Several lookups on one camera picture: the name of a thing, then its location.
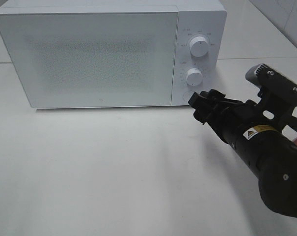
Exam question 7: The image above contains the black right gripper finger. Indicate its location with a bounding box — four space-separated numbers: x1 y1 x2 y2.
193 104 212 124
188 89 225 110

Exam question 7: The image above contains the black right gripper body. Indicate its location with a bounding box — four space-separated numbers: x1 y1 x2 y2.
207 98 283 145

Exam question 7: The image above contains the round white door button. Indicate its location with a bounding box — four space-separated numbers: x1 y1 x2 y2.
183 90 195 103

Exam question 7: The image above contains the white microwave door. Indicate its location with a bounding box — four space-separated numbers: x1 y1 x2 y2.
0 13 177 108

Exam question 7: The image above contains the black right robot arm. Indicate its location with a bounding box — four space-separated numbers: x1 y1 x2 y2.
188 89 297 218

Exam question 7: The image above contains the lower white timer knob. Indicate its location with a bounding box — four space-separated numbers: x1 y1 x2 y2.
185 68 203 86

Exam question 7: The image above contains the upper white power knob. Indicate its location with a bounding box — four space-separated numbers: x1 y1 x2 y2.
189 35 209 58

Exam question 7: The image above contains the white microwave oven body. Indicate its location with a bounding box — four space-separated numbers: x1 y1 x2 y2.
0 0 227 108

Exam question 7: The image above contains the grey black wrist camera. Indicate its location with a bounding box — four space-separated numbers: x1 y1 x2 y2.
245 63 297 107

